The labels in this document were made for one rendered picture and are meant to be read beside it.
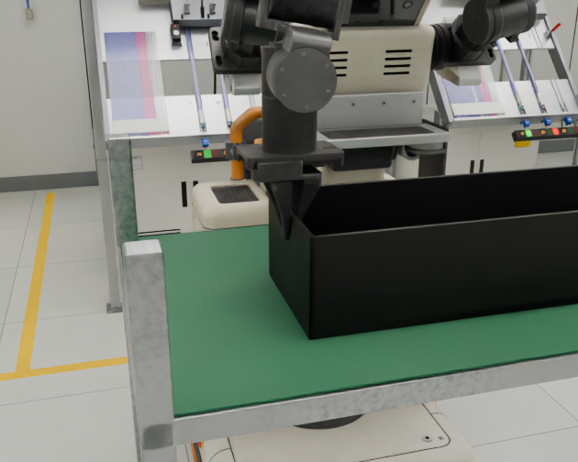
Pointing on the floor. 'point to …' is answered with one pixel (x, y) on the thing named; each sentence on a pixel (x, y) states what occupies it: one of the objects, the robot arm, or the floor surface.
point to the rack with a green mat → (298, 342)
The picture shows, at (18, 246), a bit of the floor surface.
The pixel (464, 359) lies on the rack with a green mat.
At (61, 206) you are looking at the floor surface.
